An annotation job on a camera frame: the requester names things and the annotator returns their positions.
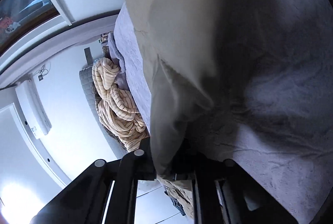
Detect dark framed window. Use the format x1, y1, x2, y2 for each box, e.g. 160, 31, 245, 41
0, 0, 59, 54

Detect grey quilted headboard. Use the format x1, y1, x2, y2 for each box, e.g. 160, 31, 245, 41
79, 65, 126, 159

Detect brown fleece blanket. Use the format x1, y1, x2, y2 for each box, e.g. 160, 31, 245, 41
102, 45, 111, 59

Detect cream striped fleece blanket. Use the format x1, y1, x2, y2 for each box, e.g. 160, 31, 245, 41
91, 57, 148, 152

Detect beige puffer jacket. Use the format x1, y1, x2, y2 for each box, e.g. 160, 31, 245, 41
125, 0, 316, 223

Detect purple embossed bed blanket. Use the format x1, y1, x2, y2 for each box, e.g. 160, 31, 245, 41
115, 0, 332, 223

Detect folded blue jeans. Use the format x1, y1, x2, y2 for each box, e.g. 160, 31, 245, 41
164, 186, 186, 216

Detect white wall air conditioner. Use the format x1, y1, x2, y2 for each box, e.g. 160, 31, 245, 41
15, 79, 52, 140

